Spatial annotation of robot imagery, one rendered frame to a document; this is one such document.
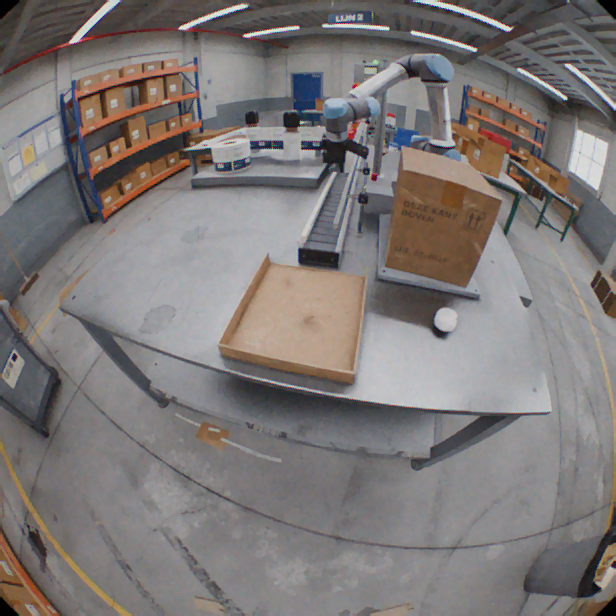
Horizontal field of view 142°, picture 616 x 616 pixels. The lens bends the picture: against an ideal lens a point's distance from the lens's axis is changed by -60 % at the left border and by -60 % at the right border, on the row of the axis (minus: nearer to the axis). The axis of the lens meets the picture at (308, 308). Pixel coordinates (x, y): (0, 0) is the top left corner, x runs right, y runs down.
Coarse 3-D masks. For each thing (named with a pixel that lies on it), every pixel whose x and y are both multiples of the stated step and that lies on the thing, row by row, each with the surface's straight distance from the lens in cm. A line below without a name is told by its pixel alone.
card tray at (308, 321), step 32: (256, 288) 64; (288, 288) 63; (320, 288) 63; (352, 288) 64; (256, 320) 57; (288, 320) 56; (320, 320) 56; (352, 320) 57; (224, 352) 52; (256, 352) 48; (288, 352) 51; (320, 352) 51; (352, 352) 52
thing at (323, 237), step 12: (336, 180) 116; (336, 192) 103; (348, 192) 104; (324, 204) 92; (336, 204) 92; (324, 216) 83; (312, 228) 76; (324, 228) 77; (312, 240) 71; (324, 240) 71; (336, 240) 71
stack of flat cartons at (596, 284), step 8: (600, 272) 464; (592, 280) 472; (600, 280) 461; (608, 280) 471; (592, 288) 468; (600, 288) 458; (608, 288) 447; (600, 296) 454; (608, 296) 444; (608, 304) 442; (608, 312) 444
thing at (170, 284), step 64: (192, 192) 138; (256, 192) 119; (320, 192) 115; (128, 256) 101; (192, 256) 83; (256, 256) 75; (128, 320) 73; (192, 320) 62; (384, 320) 59; (512, 320) 80; (320, 384) 48; (384, 384) 50; (448, 384) 55; (512, 384) 65
